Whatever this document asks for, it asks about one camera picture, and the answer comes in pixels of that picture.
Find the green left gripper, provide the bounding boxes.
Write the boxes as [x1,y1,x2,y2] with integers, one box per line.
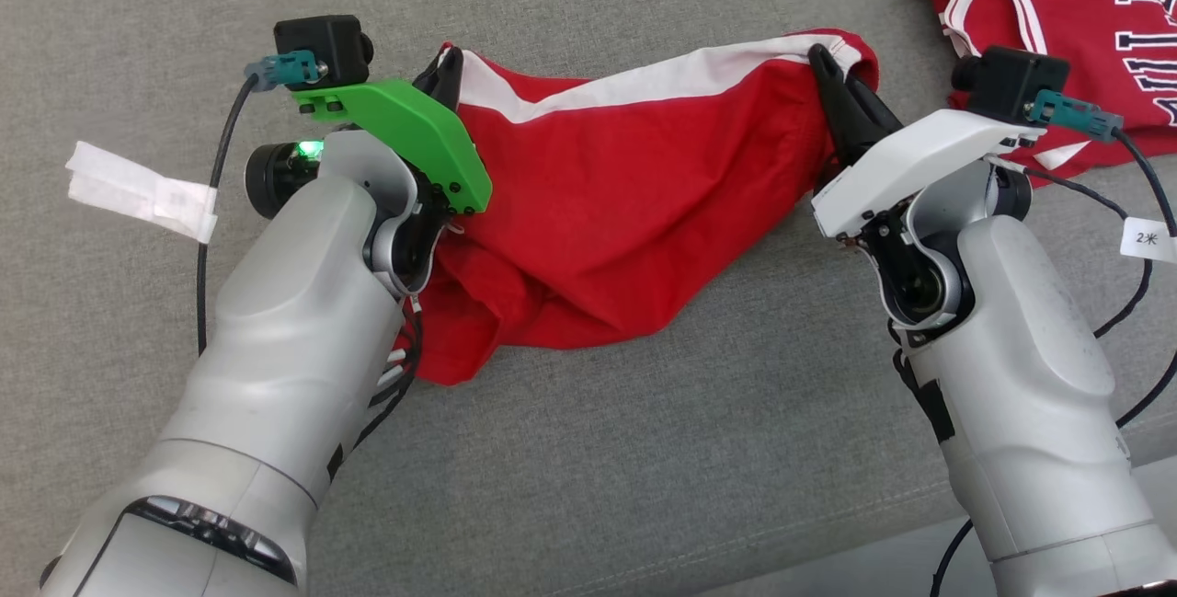
[292,47,493,216]

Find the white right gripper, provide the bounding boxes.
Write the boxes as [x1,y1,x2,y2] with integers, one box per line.
[807,43,1049,241]

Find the red shorts white panels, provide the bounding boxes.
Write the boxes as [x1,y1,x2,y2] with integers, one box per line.
[395,29,881,386]

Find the red jersey white stripes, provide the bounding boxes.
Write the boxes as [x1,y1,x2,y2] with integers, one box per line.
[910,0,1177,177]

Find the grey fabric sofa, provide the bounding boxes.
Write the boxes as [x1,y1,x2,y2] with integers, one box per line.
[0,0,1177,597]

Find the black cable teal connector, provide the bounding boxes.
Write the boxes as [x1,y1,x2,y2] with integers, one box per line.
[195,50,330,357]
[931,89,1177,597]

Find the thin black cable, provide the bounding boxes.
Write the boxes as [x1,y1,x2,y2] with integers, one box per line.
[988,155,1155,340]

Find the white cable label tag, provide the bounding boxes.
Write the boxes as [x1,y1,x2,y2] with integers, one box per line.
[1120,217,1177,264]

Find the white tape cable flag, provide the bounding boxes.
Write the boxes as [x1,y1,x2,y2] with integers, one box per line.
[66,141,219,244]

